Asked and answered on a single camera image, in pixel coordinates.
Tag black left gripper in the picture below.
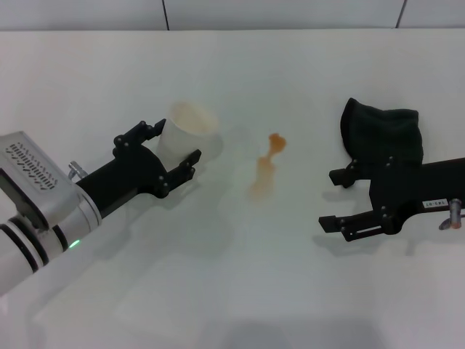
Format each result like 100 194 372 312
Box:
76 118 203 221

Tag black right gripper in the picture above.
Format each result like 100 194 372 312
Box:
318 156 465 243

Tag white paper cup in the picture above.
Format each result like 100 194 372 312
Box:
155 100 225 172

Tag dark blue rag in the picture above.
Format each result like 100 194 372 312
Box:
339 97 426 189

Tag brown water stain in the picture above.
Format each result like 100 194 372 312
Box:
247 132 288 203

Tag right arm cable with connector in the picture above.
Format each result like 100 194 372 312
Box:
437 198 465 232

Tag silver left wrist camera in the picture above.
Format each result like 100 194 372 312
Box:
0 131 83 231

